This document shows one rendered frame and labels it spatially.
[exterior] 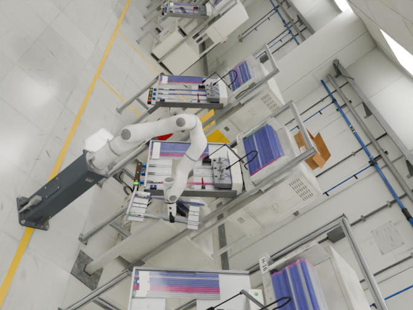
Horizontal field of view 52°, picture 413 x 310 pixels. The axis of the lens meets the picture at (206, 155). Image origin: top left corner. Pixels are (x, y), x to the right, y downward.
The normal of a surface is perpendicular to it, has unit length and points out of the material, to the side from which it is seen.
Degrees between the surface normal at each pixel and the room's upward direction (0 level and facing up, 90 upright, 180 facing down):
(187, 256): 90
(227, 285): 44
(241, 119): 90
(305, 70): 90
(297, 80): 90
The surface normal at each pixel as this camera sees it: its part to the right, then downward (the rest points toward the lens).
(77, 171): -0.55, -0.31
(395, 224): -0.64, -0.62
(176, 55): 0.04, 0.56
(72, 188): 0.32, 0.78
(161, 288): 0.11, -0.83
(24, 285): 0.77, -0.54
